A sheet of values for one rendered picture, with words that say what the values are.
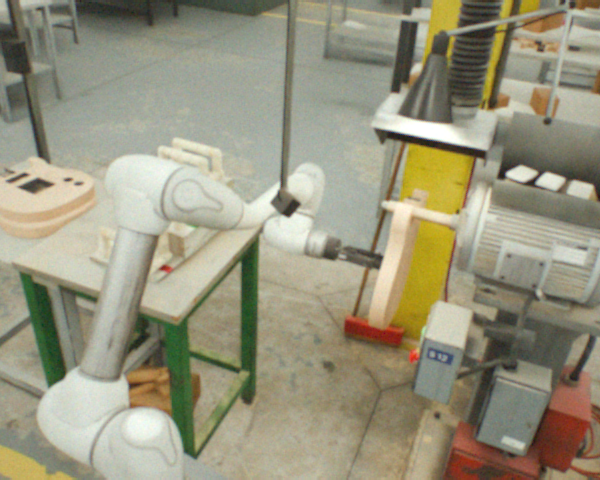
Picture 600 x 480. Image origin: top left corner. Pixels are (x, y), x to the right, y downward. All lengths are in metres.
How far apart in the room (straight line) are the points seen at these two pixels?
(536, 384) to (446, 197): 1.14
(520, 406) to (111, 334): 1.09
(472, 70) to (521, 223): 0.40
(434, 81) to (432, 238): 1.41
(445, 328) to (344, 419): 1.30
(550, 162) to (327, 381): 1.62
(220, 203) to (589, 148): 0.93
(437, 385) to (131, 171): 0.91
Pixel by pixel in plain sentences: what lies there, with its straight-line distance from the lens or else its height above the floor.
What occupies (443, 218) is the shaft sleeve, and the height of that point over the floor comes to 1.26.
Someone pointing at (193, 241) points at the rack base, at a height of 0.98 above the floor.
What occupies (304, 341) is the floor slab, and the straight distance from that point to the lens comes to 3.03.
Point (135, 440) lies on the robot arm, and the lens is 1.42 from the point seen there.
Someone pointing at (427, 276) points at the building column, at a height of 0.43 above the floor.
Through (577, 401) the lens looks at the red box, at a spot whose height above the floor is 0.79.
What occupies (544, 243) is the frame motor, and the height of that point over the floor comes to 1.31.
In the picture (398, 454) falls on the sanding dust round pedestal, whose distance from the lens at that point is 2.64.
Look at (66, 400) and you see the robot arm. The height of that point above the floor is 0.96.
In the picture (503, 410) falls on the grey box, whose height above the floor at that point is 0.82.
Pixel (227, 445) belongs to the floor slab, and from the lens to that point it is 2.61.
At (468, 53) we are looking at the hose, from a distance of 1.54.
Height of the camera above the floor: 2.07
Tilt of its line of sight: 33 degrees down
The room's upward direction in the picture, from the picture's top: 4 degrees clockwise
